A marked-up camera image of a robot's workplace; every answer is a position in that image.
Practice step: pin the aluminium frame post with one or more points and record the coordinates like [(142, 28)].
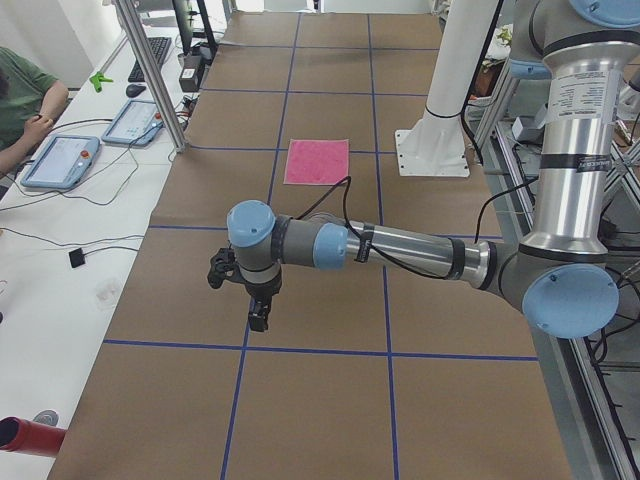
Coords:
[(140, 45)]

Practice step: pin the black power adapter box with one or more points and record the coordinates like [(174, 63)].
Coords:
[(192, 72)]

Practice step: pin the teach pendant far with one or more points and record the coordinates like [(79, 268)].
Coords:
[(136, 124)]

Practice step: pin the small black square pad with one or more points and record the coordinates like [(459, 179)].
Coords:
[(77, 258)]

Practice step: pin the teach pendant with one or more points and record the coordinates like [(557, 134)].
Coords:
[(63, 162), (136, 124)]

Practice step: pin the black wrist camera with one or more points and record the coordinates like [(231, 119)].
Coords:
[(224, 267)]

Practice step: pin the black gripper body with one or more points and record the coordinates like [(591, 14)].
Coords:
[(262, 291)]

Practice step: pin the white central pedestal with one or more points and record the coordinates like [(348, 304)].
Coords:
[(435, 146)]

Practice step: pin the person in green shirt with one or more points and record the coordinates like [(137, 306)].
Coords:
[(31, 101)]

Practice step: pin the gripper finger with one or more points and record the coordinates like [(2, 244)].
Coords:
[(254, 320), (263, 321)]

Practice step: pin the aluminium frame structure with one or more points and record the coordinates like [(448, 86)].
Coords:
[(572, 312)]

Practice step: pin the green clamp tool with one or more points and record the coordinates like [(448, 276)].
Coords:
[(98, 79)]

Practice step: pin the pink and grey towel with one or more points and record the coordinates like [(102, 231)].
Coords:
[(316, 162)]

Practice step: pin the teach pendant near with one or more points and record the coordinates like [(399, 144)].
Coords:
[(63, 162)]

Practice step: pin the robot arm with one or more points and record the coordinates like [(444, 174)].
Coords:
[(584, 46)]

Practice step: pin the black computer mouse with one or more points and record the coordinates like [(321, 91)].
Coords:
[(134, 90)]

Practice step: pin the red cylinder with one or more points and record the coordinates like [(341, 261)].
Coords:
[(29, 437)]

